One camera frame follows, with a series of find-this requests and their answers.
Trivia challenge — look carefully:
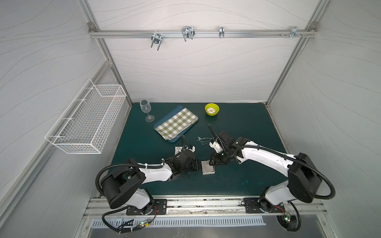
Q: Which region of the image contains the yellow-green plastic bowl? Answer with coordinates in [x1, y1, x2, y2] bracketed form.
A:
[204, 103, 220, 116]

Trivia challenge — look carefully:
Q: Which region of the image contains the white slotted cable duct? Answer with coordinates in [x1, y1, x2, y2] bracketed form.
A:
[91, 216, 266, 229]

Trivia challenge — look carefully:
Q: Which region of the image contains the white striped item in bowl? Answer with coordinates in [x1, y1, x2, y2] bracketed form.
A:
[206, 107, 216, 114]

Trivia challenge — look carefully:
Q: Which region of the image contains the blue rectangular tray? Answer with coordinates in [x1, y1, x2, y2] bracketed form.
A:
[153, 105, 199, 143]

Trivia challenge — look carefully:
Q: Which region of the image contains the clear wine glass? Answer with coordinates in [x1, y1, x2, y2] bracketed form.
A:
[140, 100, 155, 123]

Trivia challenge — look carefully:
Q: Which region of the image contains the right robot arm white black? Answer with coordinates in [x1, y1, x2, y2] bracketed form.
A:
[209, 127, 336, 232]

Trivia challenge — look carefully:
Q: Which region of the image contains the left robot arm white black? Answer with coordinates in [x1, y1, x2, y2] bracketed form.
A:
[95, 136, 198, 235]

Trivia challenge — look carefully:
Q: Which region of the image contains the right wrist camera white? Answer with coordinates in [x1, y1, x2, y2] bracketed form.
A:
[209, 141, 223, 153]

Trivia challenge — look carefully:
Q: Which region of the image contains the white wire basket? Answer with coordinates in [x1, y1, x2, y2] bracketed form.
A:
[45, 79, 127, 154]

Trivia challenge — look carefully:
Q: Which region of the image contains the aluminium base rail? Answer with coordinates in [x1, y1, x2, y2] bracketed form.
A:
[83, 195, 328, 218]

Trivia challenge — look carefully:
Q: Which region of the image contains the green checked cloth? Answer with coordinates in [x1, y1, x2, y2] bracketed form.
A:
[155, 107, 198, 141]

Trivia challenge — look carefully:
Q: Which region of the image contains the metal clamp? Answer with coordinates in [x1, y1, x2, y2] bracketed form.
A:
[280, 26, 307, 39]
[181, 26, 195, 42]
[219, 26, 225, 39]
[150, 32, 163, 50]

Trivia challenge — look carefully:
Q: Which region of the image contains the grey necklace display card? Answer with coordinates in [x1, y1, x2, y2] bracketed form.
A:
[175, 146, 182, 154]

